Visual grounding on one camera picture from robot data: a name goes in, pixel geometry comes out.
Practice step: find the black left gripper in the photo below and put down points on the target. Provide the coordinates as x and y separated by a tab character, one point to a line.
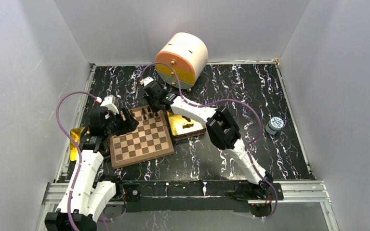
131	123

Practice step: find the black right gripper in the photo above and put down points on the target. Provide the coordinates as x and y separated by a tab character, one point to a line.
148	99

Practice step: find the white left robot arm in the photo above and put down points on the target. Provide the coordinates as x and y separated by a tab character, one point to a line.
83	201

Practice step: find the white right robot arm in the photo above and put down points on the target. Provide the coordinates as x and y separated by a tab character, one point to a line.
221	126

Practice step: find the wooden chess board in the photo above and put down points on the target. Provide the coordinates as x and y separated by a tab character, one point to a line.
150	140

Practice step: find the gold tin with dark pieces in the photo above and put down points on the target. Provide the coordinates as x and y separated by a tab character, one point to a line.
182	127

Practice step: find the round pastel drawer cabinet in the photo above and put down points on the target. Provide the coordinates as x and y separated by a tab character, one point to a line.
181	61

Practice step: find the blue white round cap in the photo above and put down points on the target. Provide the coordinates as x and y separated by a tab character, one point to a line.
274	125

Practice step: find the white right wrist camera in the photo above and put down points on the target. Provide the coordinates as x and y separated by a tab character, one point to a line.
145	81

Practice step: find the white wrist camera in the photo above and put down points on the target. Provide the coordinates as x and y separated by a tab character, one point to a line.
145	81
109	102

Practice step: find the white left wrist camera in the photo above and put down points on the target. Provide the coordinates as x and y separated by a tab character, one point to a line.
109	102

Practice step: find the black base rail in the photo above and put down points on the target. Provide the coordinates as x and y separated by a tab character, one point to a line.
238	196

